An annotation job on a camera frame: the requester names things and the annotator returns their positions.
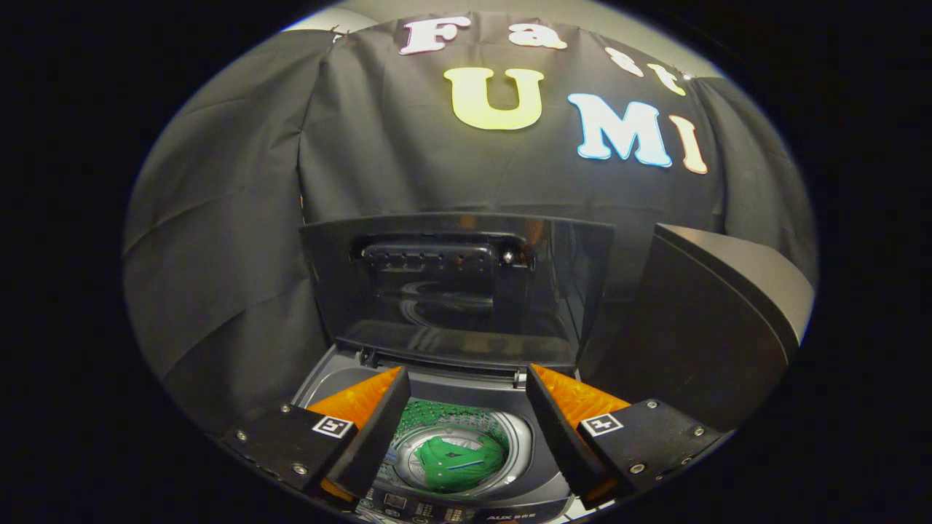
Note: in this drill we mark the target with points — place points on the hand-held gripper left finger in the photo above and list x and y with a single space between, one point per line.
375 429

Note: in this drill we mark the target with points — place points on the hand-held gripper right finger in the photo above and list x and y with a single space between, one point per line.
557 429

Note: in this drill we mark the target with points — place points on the black washing machine lid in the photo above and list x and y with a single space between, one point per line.
451 306

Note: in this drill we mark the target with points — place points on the grey washing machine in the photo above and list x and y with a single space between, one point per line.
466 389

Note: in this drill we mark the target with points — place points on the black backdrop cloth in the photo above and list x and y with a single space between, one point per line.
233 255

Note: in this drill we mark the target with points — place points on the beige cabinet with dark top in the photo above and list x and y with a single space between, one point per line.
699 320

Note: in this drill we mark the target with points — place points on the green polo shirt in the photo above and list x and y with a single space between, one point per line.
459 462

